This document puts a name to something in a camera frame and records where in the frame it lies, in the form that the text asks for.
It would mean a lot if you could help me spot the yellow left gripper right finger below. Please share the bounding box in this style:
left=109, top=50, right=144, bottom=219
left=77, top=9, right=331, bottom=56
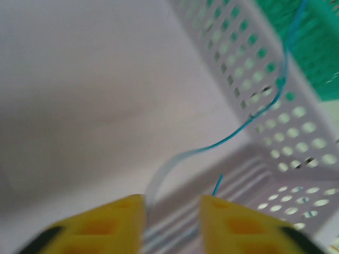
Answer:
left=199, top=195, right=328, bottom=254

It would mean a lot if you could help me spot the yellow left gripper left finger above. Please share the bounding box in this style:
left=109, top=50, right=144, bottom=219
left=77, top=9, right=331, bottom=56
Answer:
left=21, top=194, right=147, bottom=254

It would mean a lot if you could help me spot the thin blue cable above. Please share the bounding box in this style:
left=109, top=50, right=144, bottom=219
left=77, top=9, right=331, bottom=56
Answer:
left=144, top=0, right=309, bottom=239

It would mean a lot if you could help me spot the lilac perforated plastic basket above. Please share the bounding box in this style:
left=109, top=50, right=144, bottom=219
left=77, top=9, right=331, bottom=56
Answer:
left=144, top=0, right=339, bottom=254

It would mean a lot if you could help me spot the green perforated plastic basket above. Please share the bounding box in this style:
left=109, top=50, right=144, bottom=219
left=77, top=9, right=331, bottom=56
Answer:
left=251, top=0, right=339, bottom=103

